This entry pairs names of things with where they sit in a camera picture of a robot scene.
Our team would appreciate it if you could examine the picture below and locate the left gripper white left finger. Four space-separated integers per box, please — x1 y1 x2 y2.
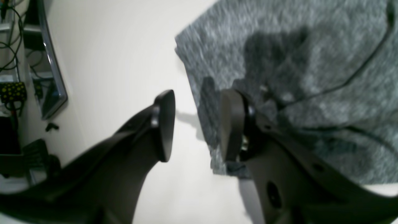
1 90 175 224

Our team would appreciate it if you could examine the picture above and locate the grey metal shelf frame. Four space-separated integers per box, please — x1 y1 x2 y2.
0 0 69 120

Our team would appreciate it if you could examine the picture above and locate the grey long-sleeve T-shirt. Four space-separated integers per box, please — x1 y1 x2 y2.
175 0 397 185

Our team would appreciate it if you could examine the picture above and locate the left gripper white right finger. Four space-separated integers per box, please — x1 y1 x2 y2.
220 88 398 224

